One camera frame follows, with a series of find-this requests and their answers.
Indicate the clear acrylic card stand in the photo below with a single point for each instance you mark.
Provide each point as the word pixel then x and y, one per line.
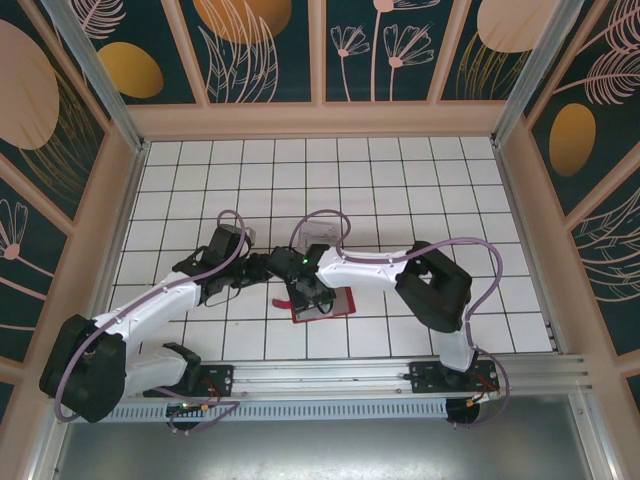
pixel 320 232

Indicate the red leather card holder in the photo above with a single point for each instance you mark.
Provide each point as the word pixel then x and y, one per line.
pixel 345 302

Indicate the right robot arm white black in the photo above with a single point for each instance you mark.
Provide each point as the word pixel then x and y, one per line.
pixel 360 270

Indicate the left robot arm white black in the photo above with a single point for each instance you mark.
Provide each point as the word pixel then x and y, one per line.
pixel 150 305

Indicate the grey metal sheet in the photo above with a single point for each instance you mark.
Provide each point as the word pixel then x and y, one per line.
pixel 320 450

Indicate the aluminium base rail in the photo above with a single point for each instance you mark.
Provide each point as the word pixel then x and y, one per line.
pixel 320 372

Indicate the aluminium frame post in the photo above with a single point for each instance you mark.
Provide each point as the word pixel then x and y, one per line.
pixel 97 80
pixel 531 75

